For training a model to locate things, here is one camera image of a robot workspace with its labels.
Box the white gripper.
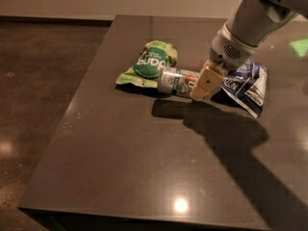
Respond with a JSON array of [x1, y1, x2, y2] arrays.
[[191, 22, 257, 100]]

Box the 7up soda can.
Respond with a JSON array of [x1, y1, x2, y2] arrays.
[[157, 67, 199, 98]]

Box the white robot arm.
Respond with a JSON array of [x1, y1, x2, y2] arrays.
[[191, 0, 308, 100]]

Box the blue white chip bag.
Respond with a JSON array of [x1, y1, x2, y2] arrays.
[[220, 60, 268, 117]]

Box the green rice chip bag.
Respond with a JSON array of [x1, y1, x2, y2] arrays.
[[115, 40, 177, 89]]

